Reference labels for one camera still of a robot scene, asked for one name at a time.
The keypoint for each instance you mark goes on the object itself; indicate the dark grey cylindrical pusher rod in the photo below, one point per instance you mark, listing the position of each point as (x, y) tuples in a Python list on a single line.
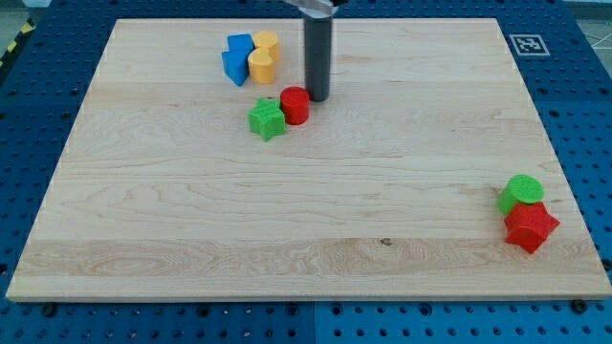
[(317, 55)]

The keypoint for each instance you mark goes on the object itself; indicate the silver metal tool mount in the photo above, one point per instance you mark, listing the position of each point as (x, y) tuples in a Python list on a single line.
[(317, 8)]

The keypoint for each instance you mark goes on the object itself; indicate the green star block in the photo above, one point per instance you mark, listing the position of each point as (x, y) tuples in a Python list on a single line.
[(266, 119)]

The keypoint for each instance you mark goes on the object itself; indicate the red star block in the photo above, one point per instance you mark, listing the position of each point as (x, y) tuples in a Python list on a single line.
[(529, 226)]

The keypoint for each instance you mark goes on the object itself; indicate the yellow heart block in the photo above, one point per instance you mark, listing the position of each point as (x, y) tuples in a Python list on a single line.
[(263, 58)]

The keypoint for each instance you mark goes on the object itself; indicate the red cylinder block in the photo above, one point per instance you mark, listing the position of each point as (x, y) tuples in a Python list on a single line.
[(295, 102)]

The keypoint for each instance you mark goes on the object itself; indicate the blue arrow block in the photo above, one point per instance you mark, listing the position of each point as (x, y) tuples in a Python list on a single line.
[(235, 59)]

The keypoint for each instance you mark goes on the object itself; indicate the light wooden board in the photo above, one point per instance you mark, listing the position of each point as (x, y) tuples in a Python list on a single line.
[(387, 192)]

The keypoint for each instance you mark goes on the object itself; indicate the white fiducial marker tag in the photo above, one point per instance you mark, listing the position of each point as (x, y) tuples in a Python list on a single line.
[(526, 44)]

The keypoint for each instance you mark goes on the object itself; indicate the green cylinder block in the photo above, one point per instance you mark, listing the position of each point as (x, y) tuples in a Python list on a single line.
[(520, 189)]

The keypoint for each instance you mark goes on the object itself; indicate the black yellow hazard tape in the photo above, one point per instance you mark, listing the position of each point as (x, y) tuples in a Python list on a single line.
[(18, 43)]

